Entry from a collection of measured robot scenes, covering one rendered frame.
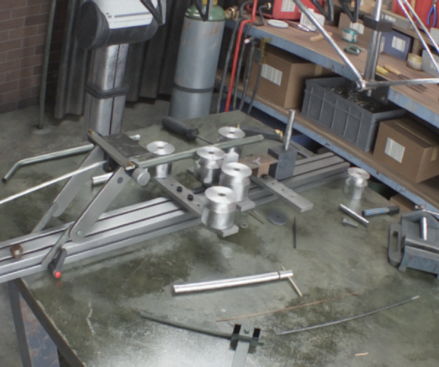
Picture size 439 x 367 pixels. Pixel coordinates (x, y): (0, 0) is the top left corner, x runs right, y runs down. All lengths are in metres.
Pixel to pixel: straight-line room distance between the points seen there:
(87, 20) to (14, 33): 2.08
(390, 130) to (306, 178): 1.32
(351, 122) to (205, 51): 0.78
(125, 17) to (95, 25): 0.09
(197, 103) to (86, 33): 1.46
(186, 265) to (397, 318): 0.35
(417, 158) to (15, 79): 2.52
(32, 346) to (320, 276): 0.66
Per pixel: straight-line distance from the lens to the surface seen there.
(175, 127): 1.33
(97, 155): 0.93
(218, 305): 0.86
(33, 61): 3.77
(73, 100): 3.56
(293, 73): 2.77
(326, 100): 2.66
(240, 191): 1.02
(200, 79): 2.92
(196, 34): 2.85
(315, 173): 1.21
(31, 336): 1.25
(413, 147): 2.41
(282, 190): 1.10
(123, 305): 0.84
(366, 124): 2.53
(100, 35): 1.55
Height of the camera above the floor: 1.43
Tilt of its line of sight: 29 degrees down
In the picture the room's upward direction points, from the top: 10 degrees clockwise
